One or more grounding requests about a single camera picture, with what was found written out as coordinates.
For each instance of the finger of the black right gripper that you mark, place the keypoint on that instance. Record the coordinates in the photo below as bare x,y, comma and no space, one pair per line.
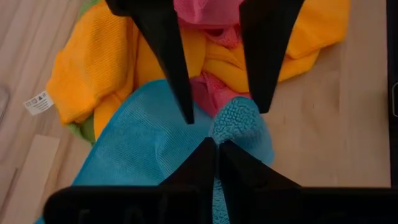
264,46
161,37

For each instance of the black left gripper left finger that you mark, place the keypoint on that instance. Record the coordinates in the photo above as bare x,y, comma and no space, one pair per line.
199,168

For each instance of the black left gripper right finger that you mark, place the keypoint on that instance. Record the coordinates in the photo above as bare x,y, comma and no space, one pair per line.
245,174

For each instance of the blue microfiber towel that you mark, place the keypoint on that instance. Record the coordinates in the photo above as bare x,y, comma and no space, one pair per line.
140,146

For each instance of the orange towel with white label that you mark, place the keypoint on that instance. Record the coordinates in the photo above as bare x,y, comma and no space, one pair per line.
93,68

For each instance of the orange microfiber towel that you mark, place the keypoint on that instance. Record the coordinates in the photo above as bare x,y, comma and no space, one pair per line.
311,31

